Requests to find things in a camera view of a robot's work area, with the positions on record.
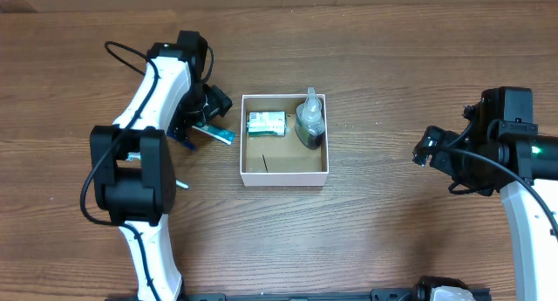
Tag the clear bottle with dark liquid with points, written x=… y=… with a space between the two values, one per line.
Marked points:
x=310 y=125

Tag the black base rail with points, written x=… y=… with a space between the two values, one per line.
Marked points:
x=422 y=290

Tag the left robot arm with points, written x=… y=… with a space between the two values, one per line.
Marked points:
x=132 y=172

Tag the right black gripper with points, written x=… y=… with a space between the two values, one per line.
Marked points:
x=434 y=148

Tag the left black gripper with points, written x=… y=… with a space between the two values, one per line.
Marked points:
x=187 y=129

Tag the blue disposable razor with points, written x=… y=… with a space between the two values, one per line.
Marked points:
x=185 y=142

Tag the green white toothbrush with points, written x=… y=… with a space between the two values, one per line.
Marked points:
x=181 y=184

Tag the white teal toothpaste tube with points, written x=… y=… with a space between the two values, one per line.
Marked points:
x=217 y=133

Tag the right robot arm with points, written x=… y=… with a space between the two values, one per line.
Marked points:
x=501 y=151

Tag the green white packet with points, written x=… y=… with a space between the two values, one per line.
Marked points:
x=267 y=124

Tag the open cardboard box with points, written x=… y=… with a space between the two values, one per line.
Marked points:
x=270 y=161

